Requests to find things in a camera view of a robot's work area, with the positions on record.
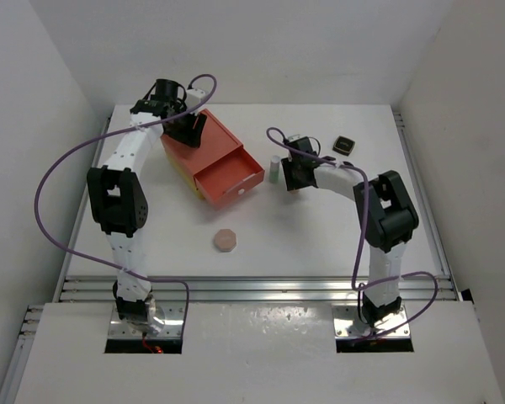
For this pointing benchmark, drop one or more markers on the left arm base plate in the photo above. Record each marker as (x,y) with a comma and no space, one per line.
(165,323)

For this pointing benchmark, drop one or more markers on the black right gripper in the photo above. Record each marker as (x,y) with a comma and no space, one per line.
(293,183)

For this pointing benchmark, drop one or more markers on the front aluminium rail frame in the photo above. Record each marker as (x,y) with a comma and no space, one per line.
(255,289)

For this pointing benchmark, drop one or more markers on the black square compact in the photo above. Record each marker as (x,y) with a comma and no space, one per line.
(343,145)

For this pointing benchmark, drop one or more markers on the aluminium table edge rail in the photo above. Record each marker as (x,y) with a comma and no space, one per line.
(430,226)

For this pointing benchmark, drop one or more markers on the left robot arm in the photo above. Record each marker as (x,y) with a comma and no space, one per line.
(118,202)

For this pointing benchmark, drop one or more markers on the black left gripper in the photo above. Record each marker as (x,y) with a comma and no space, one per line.
(189,136)

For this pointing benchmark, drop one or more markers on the coral and yellow drawer cabinet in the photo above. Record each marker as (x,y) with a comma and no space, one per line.
(216,142)

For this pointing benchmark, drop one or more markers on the pink octagonal compact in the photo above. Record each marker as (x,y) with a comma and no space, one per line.
(225,240)

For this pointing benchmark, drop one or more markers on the coral red drawer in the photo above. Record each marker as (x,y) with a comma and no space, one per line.
(228,179)

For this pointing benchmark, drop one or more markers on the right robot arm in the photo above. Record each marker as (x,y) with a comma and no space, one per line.
(387,220)

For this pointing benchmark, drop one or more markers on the green bottle white cap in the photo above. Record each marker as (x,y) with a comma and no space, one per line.
(274,167)

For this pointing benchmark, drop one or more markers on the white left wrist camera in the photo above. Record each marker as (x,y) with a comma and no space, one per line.
(194,97)

